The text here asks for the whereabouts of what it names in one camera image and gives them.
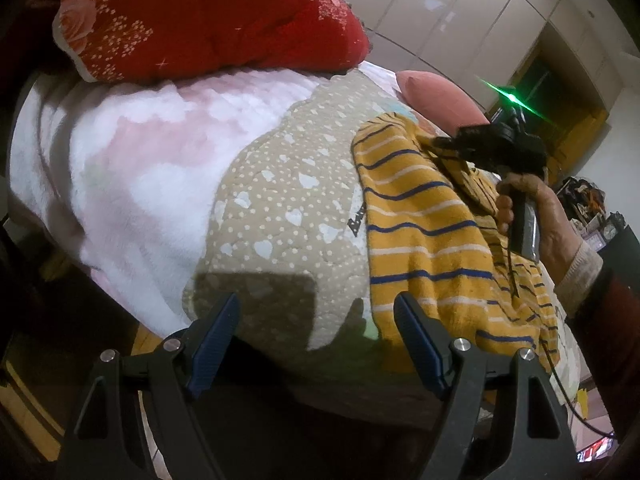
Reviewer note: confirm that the beige printed quilted mat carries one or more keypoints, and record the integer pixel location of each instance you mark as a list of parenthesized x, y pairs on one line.
[(280, 185)]

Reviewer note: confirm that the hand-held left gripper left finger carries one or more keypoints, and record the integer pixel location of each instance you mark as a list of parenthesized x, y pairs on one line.
[(215, 341)]

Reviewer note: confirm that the red floral quilt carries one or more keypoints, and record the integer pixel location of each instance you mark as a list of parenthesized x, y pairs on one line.
[(225, 10)]

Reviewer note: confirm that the person's right hand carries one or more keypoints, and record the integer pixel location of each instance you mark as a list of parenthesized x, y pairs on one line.
[(555, 220)]

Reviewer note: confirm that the white pink fluffy blanket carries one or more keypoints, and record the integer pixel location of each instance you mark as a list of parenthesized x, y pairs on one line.
[(125, 160)]

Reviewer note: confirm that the white wardrobe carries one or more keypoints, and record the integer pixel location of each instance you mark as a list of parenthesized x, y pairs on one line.
[(450, 10)]

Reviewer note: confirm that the person's right forearm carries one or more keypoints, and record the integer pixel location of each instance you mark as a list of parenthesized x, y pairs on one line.
[(580, 275)]

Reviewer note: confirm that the yellow paper slip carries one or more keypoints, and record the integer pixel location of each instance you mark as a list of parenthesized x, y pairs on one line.
[(583, 402)]

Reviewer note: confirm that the wooden door frame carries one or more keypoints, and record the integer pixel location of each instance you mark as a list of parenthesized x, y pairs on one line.
[(595, 110)]

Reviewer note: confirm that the yellow striped sweater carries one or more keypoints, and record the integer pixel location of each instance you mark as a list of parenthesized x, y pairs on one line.
[(415, 240)]

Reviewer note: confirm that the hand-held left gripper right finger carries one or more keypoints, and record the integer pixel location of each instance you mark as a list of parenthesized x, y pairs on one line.
[(420, 345)]

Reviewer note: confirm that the pink pillow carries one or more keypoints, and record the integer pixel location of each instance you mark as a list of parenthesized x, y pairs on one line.
[(440, 100)]

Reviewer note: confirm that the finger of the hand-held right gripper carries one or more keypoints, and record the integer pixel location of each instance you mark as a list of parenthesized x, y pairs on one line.
[(450, 144)]

